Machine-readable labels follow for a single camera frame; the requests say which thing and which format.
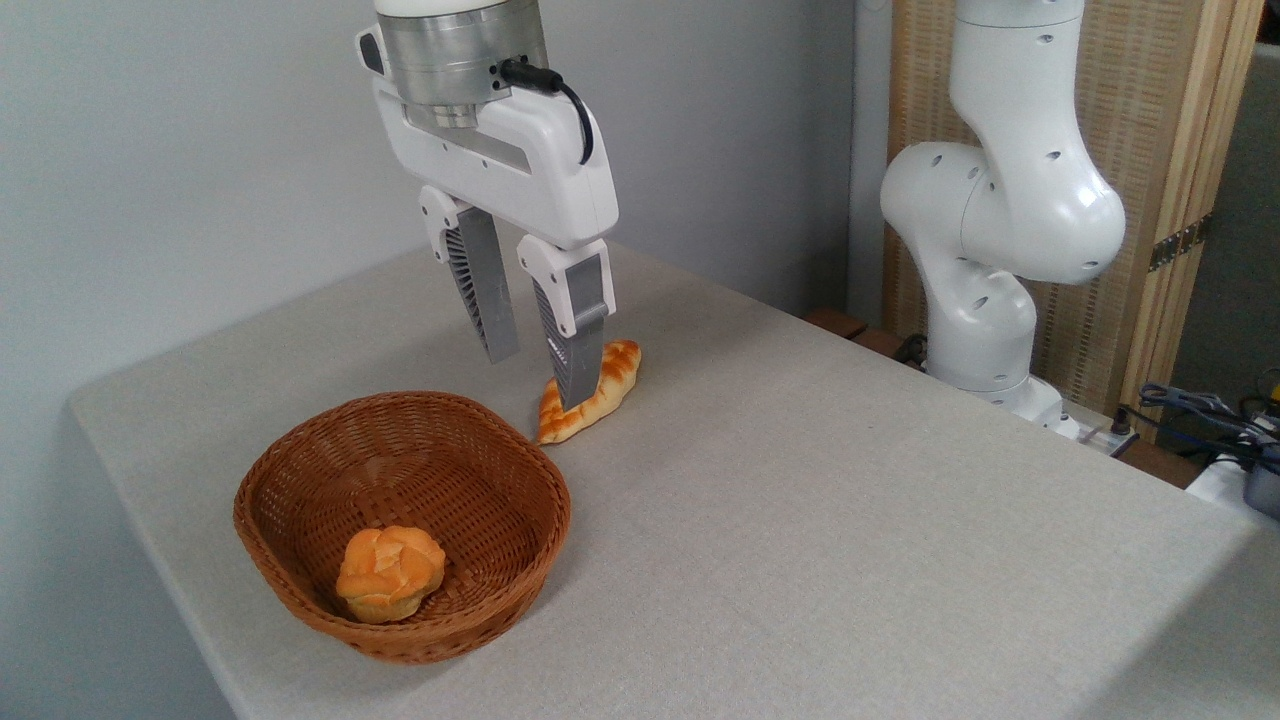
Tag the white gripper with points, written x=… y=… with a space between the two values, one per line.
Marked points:
x=520 y=170

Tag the long golden bread loaf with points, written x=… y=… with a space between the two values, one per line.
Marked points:
x=615 y=375

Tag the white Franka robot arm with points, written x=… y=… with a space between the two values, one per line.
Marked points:
x=1000 y=200

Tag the brown wicker basket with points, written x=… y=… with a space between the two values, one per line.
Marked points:
x=470 y=480

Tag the round golden bread roll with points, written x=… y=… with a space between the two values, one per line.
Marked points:
x=390 y=575

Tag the brown wooden furniture piece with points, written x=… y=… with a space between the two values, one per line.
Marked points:
x=850 y=328

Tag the grey tablecloth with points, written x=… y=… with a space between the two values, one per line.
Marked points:
x=800 y=550

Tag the metal screen hinge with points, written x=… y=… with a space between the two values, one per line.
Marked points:
x=1180 y=242

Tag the wooden bamboo folding screen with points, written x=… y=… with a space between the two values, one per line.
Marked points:
x=1160 y=100

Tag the grey box device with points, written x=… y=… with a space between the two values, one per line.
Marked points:
x=1265 y=492

